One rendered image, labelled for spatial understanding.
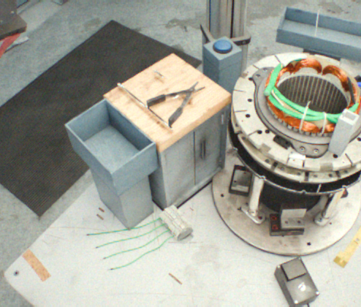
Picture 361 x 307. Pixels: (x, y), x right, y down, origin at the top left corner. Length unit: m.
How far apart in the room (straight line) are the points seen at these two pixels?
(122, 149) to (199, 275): 0.33
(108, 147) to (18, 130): 1.52
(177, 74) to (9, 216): 1.38
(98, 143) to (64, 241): 0.27
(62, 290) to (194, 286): 0.30
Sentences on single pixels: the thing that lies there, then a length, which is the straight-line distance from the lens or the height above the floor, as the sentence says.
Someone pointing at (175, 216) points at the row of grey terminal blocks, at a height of 0.82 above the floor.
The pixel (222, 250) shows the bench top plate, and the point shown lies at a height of 0.78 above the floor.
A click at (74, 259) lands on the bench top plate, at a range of 1.08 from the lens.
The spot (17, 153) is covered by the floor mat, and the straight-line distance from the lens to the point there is 2.35.
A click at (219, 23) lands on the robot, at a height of 0.98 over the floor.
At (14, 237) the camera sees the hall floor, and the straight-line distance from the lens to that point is 2.10.
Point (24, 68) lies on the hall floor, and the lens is 2.85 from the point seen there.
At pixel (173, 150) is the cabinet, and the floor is 1.00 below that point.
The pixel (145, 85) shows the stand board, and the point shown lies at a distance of 0.97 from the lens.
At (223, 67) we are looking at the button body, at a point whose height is 1.00.
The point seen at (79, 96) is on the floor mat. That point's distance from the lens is 2.52.
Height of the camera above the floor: 1.73
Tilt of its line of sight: 53 degrees down
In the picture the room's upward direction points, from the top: 3 degrees counter-clockwise
